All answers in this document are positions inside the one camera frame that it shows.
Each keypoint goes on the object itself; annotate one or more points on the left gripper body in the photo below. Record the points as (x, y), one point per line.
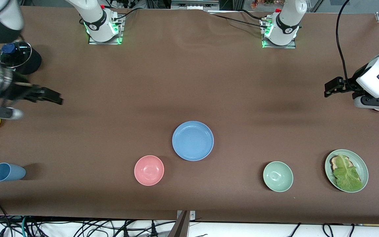
(350, 84)

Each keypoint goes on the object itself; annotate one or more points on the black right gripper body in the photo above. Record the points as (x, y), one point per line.
(19, 92)

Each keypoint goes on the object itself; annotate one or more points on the blue plate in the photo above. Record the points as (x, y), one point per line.
(192, 141)

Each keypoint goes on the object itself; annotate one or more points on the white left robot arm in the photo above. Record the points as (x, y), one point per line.
(286, 19)

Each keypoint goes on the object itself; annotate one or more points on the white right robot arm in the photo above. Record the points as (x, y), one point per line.
(97, 23)

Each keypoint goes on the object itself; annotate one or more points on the black pot with glass lid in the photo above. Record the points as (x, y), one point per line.
(20, 56)

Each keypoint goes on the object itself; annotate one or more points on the toast slice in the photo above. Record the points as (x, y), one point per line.
(334, 161)

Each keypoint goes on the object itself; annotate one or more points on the green plate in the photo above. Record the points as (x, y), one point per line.
(362, 164)

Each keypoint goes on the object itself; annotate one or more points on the blue cup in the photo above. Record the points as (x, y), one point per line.
(8, 172)

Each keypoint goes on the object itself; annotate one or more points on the green lettuce leaf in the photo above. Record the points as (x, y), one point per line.
(347, 176)

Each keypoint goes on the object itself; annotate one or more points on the small green bowl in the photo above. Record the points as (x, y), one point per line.
(278, 176)

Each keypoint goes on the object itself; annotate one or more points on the orange flowers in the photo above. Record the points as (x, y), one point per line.
(258, 4)

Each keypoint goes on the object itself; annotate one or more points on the white power strip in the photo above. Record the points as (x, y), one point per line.
(120, 4)

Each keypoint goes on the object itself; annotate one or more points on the small pink bowl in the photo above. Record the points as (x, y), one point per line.
(149, 170)

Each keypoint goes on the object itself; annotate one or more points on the brown table cloth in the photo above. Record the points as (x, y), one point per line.
(189, 82)

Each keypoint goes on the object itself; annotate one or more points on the grey equipment box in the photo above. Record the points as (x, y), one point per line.
(194, 5)

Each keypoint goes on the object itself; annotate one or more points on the small metal table bracket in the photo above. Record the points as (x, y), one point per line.
(192, 215)

